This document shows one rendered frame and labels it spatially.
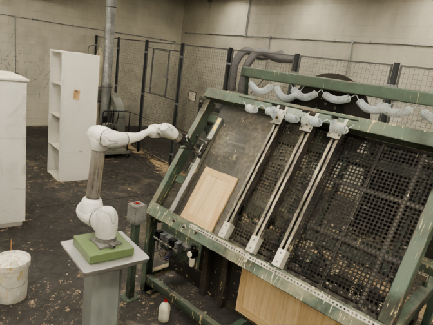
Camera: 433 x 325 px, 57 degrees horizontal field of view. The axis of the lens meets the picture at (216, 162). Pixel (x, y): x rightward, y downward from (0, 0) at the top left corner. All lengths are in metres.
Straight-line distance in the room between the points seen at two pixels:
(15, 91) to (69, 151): 2.16
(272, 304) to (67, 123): 4.57
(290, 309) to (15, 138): 3.47
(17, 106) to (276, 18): 6.42
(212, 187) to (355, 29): 5.62
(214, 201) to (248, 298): 0.82
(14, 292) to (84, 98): 3.65
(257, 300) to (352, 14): 6.29
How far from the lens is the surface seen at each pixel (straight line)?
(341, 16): 8.56
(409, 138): 2.84
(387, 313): 2.61
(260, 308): 3.33
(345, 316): 2.66
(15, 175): 5.11
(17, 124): 4.97
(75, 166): 6.91
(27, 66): 10.95
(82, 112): 6.73
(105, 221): 2.97
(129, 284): 3.86
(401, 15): 7.91
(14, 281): 3.85
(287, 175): 3.00
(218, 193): 3.31
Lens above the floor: 2.22
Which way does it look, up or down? 14 degrees down
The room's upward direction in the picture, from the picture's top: 8 degrees clockwise
